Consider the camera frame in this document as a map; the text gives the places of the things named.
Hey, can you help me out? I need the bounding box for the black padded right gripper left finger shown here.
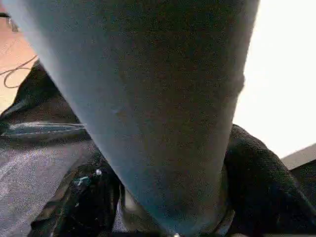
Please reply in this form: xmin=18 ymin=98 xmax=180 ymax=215
xmin=31 ymin=148 xmax=124 ymax=237

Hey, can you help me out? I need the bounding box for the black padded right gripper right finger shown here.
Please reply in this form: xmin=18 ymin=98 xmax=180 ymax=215
xmin=223 ymin=123 xmax=316 ymax=237

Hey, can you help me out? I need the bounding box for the white plastic table top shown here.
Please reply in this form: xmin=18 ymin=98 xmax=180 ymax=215
xmin=113 ymin=0 xmax=316 ymax=237

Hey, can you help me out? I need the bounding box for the white plastic table leg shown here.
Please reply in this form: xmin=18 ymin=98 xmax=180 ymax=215
xmin=2 ymin=0 xmax=261 ymax=237

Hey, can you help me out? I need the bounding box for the black glossy mat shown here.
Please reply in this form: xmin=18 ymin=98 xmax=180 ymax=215
xmin=0 ymin=59 xmax=316 ymax=237

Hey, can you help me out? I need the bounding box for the thin black floor cable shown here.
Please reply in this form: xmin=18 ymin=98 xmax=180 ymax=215
xmin=0 ymin=55 xmax=38 ymax=89

